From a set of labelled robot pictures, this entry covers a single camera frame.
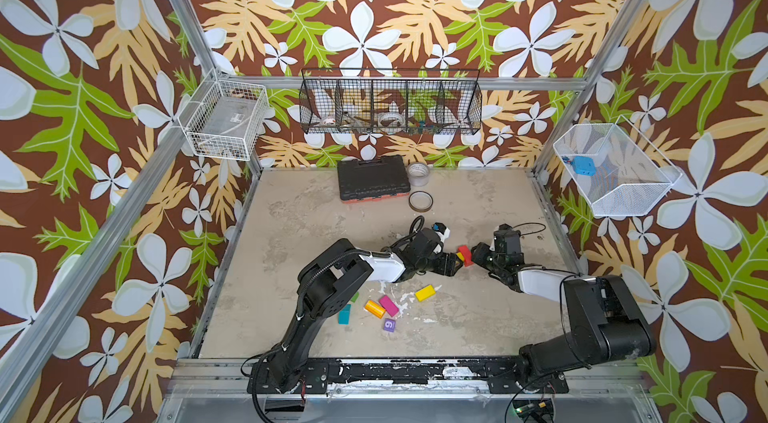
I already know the red block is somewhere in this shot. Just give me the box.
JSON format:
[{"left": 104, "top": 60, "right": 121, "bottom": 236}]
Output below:
[{"left": 457, "top": 245, "right": 474, "bottom": 267}]

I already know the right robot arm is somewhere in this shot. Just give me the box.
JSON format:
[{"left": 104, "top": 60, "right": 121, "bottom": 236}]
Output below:
[{"left": 471, "top": 224, "right": 657, "bottom": 384}]

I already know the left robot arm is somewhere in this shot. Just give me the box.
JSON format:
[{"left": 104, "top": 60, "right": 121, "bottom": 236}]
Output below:
[{"left": 250, "top": 228, "right": 463, "bottom": 393}]

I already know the magenta wood block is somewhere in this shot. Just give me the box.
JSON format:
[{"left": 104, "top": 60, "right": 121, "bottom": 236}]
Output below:
[{"left": 378, "top": 295, "right": 400, "bottom": 317}]

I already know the orange cylinder block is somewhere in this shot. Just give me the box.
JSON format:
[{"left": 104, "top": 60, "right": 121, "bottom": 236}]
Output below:
[{"left": 364, "top": 300, "right": 387, "bottom": 319}]

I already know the teal wood block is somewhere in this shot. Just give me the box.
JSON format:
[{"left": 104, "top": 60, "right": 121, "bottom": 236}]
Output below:
[{"left": 337, "top": 304, "right": 352, "bottom": 325}]

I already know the brown tape roll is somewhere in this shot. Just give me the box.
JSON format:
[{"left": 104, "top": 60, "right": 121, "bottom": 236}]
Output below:
[{"left": 408, "top": 191, "right": 434, "bottom": 213}]

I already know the black tool case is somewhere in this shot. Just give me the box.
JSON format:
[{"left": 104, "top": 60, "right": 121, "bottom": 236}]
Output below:
[{"left": 336, "top": 155, "right": 411, "bottom": 203}]

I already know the purple number cube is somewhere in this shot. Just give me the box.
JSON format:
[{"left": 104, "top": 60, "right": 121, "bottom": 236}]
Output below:
[{"left": 383, "top": 319, "right": 396, "bottom": 333}]

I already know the blue object in basket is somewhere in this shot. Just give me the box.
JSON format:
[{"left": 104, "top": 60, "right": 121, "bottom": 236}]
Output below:
[{"left": 570, "top": 156, "right": 597, "bottom": 177}]

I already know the white tape roll in basket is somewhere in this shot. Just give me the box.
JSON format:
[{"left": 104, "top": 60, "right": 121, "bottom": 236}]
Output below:
[{"left": 377, "top": 112, "right": 406, "bottom": 133}]

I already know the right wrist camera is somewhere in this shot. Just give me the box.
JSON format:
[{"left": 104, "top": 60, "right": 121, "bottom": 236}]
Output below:
[{"left": 494, "top": 224, "right": 521, "bottom": 252}]

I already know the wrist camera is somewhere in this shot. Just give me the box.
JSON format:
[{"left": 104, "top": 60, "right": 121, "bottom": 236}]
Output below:
[
  {"left": 494, "top": 224, "right": 521, "bottom": 252},
  {"left": 431, "top": 222, "right": 450, "bottom": 243}
]

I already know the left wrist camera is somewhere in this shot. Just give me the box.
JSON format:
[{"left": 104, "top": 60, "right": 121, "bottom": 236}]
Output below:
[{"left": 431, "top": 222, "right": 450, "bottom": 243}]

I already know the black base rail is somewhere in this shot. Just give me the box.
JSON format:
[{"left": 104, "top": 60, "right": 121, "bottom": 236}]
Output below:
[{"left": 247, "top": 356, "right": 570, "bottom": 395}]

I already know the white wire basket right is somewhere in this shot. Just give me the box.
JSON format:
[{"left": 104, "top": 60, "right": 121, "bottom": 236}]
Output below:
[{"left": 554, "top": 117, "right": 683, "bottom": 219}]

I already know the white wire basket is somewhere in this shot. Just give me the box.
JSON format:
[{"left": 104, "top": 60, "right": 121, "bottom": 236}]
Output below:
[
  {"left": 179, "top": 70, "right": 271, "bottom": 162},
  {"left": 554, "top": 117, "right": 683, "bottom": 219}
]

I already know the black wire basket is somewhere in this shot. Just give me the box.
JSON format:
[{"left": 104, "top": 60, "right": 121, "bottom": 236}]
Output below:
[{"left": 297, "top": 68, "right": 483, "bottom": 135}]

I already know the white wire basket left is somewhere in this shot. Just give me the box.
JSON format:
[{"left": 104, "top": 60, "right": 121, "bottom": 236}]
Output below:
[{"left": 179, "top": 70, "right": 271, "bottom": 162}]

